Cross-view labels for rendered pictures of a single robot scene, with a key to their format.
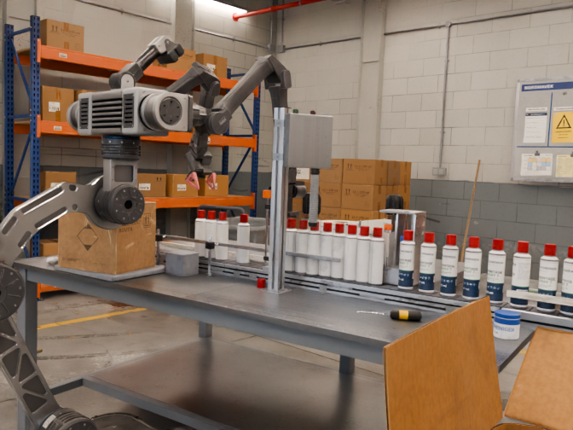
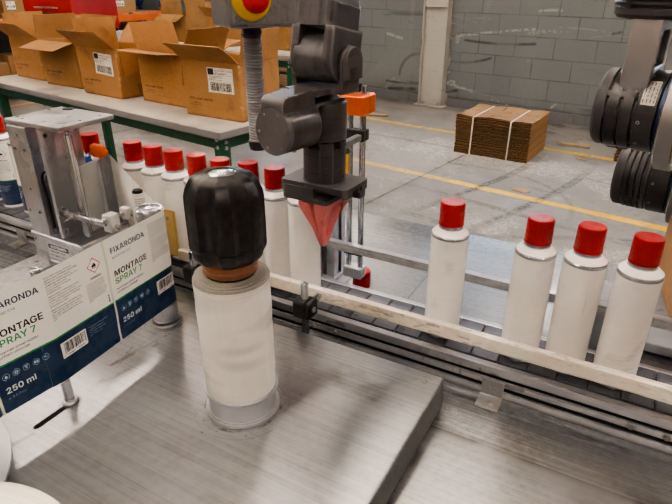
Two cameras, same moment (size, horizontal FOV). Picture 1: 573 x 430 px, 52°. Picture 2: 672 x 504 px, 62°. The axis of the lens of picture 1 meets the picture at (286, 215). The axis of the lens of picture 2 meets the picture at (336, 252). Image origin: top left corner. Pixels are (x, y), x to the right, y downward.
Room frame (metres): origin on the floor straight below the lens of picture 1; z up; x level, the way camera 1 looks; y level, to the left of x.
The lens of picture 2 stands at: (3.09, -0.04, 1.35)
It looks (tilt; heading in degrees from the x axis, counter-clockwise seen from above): 26 degrees down; 175
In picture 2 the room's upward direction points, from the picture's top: straight up
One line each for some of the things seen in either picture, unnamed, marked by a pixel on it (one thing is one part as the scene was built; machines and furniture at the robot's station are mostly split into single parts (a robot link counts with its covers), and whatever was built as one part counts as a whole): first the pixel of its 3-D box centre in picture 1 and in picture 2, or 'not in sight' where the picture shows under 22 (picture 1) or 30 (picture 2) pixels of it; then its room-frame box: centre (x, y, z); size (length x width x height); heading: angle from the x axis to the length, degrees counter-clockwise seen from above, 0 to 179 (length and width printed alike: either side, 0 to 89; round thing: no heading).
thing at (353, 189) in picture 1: (345, 223); not in sight; (6.25, -0.64, 0.70); 1.20 x 0.82 x 1.39; 53
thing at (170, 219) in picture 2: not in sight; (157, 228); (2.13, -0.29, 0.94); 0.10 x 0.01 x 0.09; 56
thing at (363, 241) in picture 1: (363, 253); (160, 199); (2.09, -0.28, 0.98); 0.05 x 0.05 x 0.20
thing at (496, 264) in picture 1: (495, 270); (5, 162); (1.83, -0.67, 0.98); 0.05 x 0.05 x 0.20
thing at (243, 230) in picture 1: (243, 238); (446, 268); (2.40, 0.18, 0.98); 0.05 x 0.05 x 0.20
